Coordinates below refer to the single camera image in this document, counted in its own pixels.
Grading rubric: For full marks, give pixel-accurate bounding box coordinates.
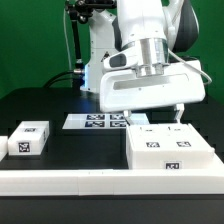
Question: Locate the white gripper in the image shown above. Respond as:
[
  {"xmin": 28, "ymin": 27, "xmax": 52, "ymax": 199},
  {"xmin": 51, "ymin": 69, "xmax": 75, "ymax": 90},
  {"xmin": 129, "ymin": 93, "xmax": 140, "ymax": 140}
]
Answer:
[{"xmin": 100, "ymin": 62, "xmax": 205, "ymax": 126}]

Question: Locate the white cabinet body box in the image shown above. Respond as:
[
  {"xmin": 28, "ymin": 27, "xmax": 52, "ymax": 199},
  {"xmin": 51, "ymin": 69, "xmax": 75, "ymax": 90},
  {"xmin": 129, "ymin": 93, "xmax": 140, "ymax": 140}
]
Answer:
[{"xmin": 126, "ymin": 124, "xmax": 215, "ymax": 170}]

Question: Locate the white cabinet top block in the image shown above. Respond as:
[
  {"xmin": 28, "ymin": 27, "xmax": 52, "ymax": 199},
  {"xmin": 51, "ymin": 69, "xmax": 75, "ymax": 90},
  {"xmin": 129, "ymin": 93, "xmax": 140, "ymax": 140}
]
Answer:
[{"xmin": 8, "ymin": 121, "xmax": 50, "ymax": 156}]

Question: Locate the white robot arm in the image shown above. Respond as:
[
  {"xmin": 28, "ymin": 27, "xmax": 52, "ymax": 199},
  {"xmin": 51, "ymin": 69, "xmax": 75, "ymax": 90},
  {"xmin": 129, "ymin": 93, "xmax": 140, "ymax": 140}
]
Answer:
[{"xmin": 79, "ymin": 0, "xmax": 205, "ymax": 122}]

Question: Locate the white base tag plate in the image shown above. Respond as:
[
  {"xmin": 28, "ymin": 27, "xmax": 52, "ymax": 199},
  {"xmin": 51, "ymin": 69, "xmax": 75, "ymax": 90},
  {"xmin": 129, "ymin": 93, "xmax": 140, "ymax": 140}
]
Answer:
[{"xmin": 62, "ymin": 113, "xmax": 150, "ymax": 131}]

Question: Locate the white L-shaped obstacle fence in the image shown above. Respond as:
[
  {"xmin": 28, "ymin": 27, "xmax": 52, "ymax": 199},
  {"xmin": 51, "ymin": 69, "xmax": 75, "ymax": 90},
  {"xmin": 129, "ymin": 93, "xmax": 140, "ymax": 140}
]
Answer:
[{"xmin": 0, "ymin": 121, "xmax": 224, "ymax": 197}]

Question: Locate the black cable bundle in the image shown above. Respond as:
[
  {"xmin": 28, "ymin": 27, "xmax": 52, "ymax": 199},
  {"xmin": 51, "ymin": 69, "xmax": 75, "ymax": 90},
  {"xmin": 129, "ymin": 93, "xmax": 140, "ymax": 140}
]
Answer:
[{"xmin": 43, "ymin": 70, "xmax": 83, "ymax": 89}]

